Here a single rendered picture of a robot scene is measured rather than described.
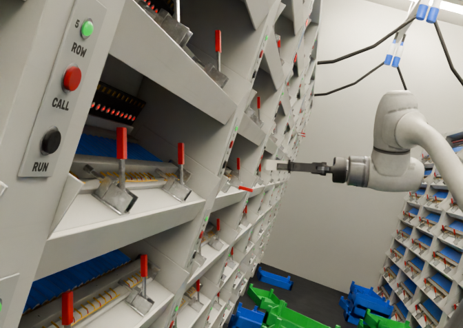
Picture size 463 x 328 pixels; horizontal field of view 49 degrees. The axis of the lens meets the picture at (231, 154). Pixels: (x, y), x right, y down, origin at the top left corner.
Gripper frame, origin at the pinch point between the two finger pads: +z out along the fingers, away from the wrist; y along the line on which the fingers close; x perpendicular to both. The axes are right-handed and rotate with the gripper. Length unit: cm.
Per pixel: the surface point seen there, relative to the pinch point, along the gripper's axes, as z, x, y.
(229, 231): 15.0, -22.6, 15.8
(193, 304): 21.5, -43.3, -0.7
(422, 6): -78, 116, 195
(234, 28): 7, 25, -54
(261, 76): 8.0, 29.4, 15.8
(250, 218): 15, -24, 86
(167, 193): 13, -7, -71
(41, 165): 8, -4, -119
